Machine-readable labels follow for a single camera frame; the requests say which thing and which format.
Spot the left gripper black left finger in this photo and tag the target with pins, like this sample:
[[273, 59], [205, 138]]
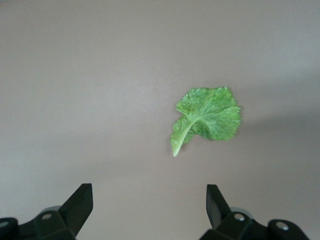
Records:
[[50, 225]]

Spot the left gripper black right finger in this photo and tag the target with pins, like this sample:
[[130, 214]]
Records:
[[232, 225]]

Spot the green lettuce leaf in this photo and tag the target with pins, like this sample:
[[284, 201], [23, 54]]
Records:
[[212, 117]]

